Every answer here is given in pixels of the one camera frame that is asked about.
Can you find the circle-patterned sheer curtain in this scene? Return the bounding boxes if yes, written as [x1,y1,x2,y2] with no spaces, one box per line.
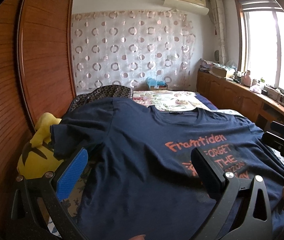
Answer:
[72,10,196,94]

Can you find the cardboard box on sideboard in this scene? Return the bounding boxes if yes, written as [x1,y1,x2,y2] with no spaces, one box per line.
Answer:
[211,66,235,78]

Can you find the pink ceramic figurine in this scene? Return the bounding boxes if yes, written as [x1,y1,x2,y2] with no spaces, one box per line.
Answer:
[241,70,252,87]

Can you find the wooden wardrobe sliding doors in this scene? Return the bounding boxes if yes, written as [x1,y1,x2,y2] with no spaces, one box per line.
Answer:
[0,0,75,230]

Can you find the yellow plush toy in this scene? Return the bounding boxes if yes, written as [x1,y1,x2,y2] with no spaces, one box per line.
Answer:
[17,112,63,179]

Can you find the dark circle-patterned pillow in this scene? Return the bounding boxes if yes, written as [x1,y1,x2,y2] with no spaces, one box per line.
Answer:
[67,85,133,113]

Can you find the wooden sideboard cabinet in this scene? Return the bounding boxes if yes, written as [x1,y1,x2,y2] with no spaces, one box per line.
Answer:
[196,71,284,130]

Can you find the blue tissue box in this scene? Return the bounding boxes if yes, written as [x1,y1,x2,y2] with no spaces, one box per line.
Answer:
[146,77,167,90]

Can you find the wall air conditioner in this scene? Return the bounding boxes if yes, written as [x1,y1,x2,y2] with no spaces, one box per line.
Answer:
[163,0,209,15]

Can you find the navy blue printed t-shirt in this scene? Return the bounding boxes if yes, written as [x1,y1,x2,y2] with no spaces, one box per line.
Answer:
[51,98,284,239]

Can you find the blue floral white blanket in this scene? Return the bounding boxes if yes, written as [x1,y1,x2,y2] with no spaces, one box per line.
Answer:
[47,170,89,238]

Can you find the window with frame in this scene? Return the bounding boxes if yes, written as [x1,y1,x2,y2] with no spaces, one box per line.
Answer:
[235,0,284,93]

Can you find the floral bed quilt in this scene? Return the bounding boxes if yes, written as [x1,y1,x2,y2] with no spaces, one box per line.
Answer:
[132,89,219,113]

